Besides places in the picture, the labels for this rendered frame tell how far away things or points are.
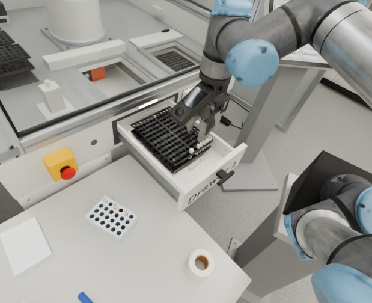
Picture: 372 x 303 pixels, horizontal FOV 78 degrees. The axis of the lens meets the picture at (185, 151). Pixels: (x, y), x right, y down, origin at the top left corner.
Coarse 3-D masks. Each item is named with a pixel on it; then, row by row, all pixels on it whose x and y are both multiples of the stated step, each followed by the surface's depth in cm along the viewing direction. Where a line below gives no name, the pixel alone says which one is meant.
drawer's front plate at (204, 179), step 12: (240, 144) 75; (228, 156) 71; (240, 156) 79; (216, 168) 67; (228, 168) 77; (204, 180) 65; (216, 180) 76; (180, 192) 62; (192, 192) 64; (180, 204) 65
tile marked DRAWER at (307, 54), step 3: (303, 51) 112; (306, 51) 113; (309, 51) 113; (312, 51) 113; (315, 51) 114; (303, 54) 113; (306, 54) 113; (309, 54) 113; (312, 54) 114; (315, 54) 114; (318, 54) 114; (303, 57) 113; (306, 57) 113; (309, 57) 114; (312, 57) 114; (315, 57) 114; (318, 57) 114; (318, 60) 115
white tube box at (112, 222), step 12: (96, 204) 68; (108, 204) 70; (120, 204) 69; (84, 216) 65; (96, 216) 66; (108, 216) 68; (120, 216) 67; (132, 216) 69; (108, 228) 65; (120, 228) 65; (120, 240) 64
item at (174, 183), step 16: (144, 112) 85; (160, 112) 92; (128, 128) 84; (128, 144) 77; (224, 144) 79; (144, 160) 73; (208, 160) 81; (160, 176) 70; (176, 176) 75; (192, 176) 75; (176, 192) 67
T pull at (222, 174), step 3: (219, 171) 69; (222, 171) 69; (225, 171) 69; (231, 171) 69; (216, 174) 69; (219, 174) 68; (222, 174) 68; (225, 174) 69; (228, 174) 68; (231, 174) 69; (219, 177) 68; (222, 177) 68; (225, 177) 68; (228, 177) 68; (219, 180) 67; (222, 180) 67; (225, 180) 68; (219, 183) 66; (222, 183) 67
